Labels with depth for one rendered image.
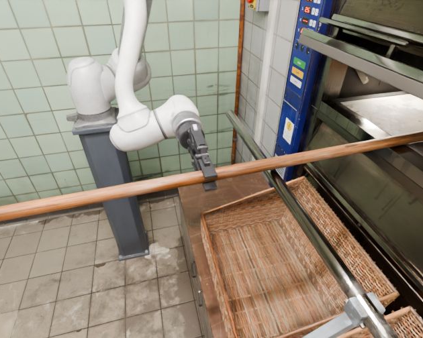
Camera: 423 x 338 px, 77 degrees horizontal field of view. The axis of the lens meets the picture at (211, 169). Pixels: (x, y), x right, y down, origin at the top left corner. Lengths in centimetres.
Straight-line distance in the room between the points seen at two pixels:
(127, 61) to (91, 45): 91
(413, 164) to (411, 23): 34
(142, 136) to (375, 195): 75
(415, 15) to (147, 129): 74
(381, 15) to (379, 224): 59
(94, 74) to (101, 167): 46
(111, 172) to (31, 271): 99
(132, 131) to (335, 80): 75
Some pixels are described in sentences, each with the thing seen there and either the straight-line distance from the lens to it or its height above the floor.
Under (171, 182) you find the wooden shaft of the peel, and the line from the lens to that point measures 61.
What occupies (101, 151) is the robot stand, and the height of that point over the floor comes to 87.
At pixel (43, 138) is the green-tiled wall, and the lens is 208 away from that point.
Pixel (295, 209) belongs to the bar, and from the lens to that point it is 62.
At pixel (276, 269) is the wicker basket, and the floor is 59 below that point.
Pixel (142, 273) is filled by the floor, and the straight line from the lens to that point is 192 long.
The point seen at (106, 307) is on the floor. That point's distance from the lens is 187.
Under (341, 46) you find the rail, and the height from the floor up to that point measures 143.
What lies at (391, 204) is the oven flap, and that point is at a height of 103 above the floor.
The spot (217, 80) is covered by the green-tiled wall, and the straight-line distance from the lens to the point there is 191.
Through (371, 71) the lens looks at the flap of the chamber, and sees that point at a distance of 74.
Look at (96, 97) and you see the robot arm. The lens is 130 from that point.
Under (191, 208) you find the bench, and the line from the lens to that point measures 142.
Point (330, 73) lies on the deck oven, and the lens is 111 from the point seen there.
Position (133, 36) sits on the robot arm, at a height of 143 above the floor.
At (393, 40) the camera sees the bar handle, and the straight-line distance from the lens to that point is 77.
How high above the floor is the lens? 160
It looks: 38 degrees down
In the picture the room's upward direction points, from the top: straight up
